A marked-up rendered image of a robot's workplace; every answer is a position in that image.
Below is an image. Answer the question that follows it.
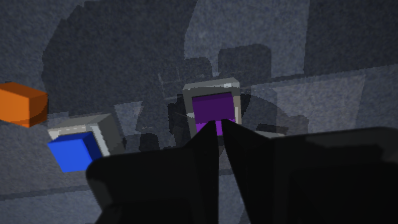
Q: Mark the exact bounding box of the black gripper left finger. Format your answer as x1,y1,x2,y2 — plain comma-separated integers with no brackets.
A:
86,120,219,224

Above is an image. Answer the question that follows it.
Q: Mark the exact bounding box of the orange block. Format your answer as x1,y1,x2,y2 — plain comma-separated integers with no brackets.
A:
0,82,48,127

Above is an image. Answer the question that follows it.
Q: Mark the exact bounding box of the purple button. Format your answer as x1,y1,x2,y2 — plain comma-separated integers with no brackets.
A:
182,77,242,139

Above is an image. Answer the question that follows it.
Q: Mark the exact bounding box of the blue button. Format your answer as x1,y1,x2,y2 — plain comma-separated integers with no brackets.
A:
47,113,126,173

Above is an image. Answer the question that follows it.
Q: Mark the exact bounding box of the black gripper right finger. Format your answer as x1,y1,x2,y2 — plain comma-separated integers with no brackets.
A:
221,119,398,224

